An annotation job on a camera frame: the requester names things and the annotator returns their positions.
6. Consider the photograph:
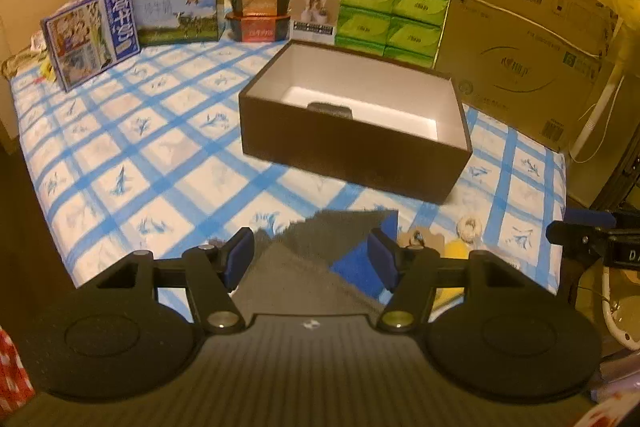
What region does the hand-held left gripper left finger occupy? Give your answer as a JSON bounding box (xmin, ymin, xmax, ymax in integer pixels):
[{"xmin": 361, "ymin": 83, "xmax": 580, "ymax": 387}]
[{"xmin": 92, "ymin": 227, "xmax": 256, "ymax": 335}]

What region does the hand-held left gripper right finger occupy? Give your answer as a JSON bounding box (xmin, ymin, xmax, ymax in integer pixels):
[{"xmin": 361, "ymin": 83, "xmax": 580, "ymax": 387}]
[{"xmin": 367, "ymin": 227, "xmax": 546, "ymax": 333}]

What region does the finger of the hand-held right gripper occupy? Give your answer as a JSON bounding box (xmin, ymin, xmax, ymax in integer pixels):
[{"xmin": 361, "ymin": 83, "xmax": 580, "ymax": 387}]
[{"xmin": 546, "ymin": 208, "xmax": 617, "ymax": 260}]

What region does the blue cloth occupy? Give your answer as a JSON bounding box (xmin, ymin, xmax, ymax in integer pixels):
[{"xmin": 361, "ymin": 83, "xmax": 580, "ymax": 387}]
[{"xmin": 332, "ymin": 251, "xmax": 387, "ymax": 304}]

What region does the grey cloth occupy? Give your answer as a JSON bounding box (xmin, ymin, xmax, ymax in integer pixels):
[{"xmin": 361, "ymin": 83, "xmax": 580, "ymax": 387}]
[{"xmin": 257, "ymin": 208, "xmax": 401, "ymax": 315}]

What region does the brown cardboard box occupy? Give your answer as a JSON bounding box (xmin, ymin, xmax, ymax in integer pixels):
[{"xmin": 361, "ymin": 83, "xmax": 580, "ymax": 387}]
[{"xmin": 238, "ymin": 39, "xmax": 473, "ymax": 205}]

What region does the yellow soft item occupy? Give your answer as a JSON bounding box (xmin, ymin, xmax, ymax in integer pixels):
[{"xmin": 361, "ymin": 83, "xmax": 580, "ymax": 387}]
[{"xmin": 432, "ymin": 241, "xmax": 472, "ymax": 310}]

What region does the cream round soft item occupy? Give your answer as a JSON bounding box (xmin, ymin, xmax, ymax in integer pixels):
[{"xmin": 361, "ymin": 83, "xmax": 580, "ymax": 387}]
[{"xmin": 457, "ymin": 216, "xmax": 484, "ymax": 243}]

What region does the white pole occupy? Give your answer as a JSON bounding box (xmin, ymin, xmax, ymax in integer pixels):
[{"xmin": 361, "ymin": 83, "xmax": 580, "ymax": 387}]
[{"xmin": 570, "ymin": 72, "xmax": 626, "ymax": 164}]

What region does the blue checked bedsheet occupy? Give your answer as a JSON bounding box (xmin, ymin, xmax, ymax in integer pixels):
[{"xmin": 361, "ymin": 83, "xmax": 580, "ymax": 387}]
[{"xmin": 7, "ymin": 39, "xmax": 568, "ymax": 305}]

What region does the pink printed item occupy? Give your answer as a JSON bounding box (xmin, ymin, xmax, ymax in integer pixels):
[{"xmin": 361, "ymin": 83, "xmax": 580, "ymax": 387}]
[{"xmin": 575, "ymin": 357, "xmax": 640, "ymax": 427}]

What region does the dark cloth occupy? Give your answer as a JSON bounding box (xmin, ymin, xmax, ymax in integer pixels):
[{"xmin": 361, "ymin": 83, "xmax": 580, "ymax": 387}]
[{"xmin": 307, "ymin": 102, "xmax": 354, "ymax": 120}]

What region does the large flat cardboard box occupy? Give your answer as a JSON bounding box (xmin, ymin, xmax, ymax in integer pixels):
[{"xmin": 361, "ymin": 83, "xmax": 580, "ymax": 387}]
[{"xmin": 434, "ymin": 0, "xmax": 618, "ymax": 152}]

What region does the red octagonal box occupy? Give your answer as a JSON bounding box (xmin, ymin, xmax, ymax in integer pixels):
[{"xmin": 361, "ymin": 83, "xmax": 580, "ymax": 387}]
[{"xmin": 226, "ymin": 12, "xmax": 292, "ymax": 44}]

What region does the green tissue multipack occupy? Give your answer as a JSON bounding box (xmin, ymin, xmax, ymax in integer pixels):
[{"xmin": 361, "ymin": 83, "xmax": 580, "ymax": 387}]
[{"xmin": 334, "ymin": 0, "xmax": 449, "ymax": 68}]

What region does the red white patterned cloth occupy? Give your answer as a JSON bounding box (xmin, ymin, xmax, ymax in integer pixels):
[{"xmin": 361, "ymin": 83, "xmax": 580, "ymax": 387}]
[{"xmin": 0, "ymin": 327, "xmax": 36, "ymax": 410}]

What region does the white photo print box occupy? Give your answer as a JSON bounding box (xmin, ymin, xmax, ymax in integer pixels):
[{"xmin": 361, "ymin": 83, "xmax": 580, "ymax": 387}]
[{"xmin": 289, "ymin": 0, "xmax": 343, "ymax": 46}]

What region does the blue green milk carton box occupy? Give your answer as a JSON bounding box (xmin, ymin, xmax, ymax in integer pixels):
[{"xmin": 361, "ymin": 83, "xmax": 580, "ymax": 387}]
[{"xmin": 131, "ymin": 0, "xmax": 226, "ymax": 48}]

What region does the blue comic print box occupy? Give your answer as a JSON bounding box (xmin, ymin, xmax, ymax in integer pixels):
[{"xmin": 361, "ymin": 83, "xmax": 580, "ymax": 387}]
[{"xmin": 40, "ymin": 0, "xmax": 141, "ymax": 94}]

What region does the white round frame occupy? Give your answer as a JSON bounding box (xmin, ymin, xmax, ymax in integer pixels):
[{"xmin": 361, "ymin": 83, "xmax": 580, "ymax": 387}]
[{"xmin": 599, "ymin": 266, "xmax": 640, "ymax": 350}]

